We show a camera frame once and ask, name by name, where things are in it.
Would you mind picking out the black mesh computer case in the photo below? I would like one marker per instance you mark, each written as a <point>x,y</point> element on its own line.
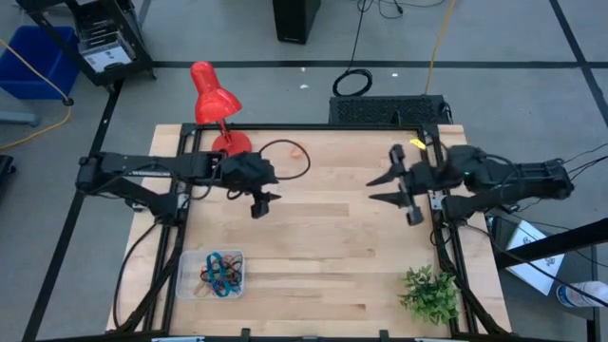
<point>380,110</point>

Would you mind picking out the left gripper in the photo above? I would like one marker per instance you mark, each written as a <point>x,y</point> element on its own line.
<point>247,171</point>

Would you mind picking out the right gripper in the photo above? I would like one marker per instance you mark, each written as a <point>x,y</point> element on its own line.
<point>432,176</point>

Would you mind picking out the small orange rubber band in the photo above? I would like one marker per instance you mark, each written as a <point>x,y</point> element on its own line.
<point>294,153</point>

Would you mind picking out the black caster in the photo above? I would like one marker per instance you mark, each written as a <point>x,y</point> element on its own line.
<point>5,164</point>

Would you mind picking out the red desk lamp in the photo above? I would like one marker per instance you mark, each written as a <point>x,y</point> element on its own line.
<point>214,102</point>

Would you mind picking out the clear plastic bin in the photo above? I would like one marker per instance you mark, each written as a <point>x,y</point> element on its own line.
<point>187,266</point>

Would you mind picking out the blue plastic crate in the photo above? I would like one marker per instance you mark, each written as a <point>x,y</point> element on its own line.
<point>38,62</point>

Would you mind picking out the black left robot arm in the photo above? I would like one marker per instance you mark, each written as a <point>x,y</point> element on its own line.
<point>157,164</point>

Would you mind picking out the silver metal bracket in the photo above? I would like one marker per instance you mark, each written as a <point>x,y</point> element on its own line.
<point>436,203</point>

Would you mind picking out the black metal cart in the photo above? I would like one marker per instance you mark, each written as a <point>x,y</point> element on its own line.
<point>123,75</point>

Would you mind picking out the black metal beam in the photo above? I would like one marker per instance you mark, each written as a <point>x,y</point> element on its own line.
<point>551,243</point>

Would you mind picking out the white cardboard box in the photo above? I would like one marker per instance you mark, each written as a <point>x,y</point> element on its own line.
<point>537,273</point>

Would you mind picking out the green artificial plant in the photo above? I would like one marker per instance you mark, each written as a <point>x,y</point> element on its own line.
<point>427,297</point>

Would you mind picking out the grey floor bracket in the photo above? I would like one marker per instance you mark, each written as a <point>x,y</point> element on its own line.
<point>19,119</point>

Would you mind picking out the black aluminium table frame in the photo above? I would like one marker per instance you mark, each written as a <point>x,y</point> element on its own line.
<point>309,127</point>

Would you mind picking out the black computer tower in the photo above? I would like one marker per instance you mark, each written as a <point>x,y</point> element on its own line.
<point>294,19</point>

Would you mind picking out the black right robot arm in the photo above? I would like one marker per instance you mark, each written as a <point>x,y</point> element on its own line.
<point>522,180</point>

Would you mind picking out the white plastic bottle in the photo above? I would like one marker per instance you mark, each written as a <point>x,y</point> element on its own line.
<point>577,295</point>

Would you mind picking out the white label sheet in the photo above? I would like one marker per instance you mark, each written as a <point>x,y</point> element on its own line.
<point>107,58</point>

